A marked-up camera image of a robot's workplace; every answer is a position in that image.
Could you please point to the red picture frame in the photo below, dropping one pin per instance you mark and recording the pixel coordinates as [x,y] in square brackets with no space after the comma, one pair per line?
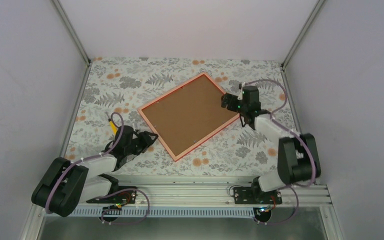
[188,115]

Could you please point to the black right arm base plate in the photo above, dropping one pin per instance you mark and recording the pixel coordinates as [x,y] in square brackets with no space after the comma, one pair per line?
[249,196]

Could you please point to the yellow handled screwdriver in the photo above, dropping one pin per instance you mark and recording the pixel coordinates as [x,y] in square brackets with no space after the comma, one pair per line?
[112,125]

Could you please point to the grey slotted cable duct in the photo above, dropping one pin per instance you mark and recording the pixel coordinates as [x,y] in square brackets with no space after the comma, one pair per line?
[181,212]

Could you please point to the aluminium corner post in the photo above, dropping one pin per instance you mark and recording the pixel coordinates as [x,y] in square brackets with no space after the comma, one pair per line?
[71,31]
[303,32]

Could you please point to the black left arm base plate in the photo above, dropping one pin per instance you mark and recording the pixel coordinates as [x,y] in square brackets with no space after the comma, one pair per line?
[123,195]

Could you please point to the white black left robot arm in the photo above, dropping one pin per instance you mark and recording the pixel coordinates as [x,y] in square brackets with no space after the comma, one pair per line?
[65,185]

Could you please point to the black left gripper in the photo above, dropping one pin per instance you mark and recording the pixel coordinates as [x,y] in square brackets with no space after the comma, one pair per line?
[145,139]

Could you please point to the aluminium corner post left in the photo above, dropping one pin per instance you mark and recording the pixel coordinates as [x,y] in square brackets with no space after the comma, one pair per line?
[71,31]

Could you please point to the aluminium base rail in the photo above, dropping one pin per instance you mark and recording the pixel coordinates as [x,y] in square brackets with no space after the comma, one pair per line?
[214,191]

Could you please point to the aluminium corner post right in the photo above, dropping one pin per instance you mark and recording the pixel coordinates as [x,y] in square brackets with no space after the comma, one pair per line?
[303,32]

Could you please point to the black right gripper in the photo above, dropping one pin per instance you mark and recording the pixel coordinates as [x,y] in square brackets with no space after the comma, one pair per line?
[227,97]

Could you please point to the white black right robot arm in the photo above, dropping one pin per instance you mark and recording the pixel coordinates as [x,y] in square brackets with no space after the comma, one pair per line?
[297,154]

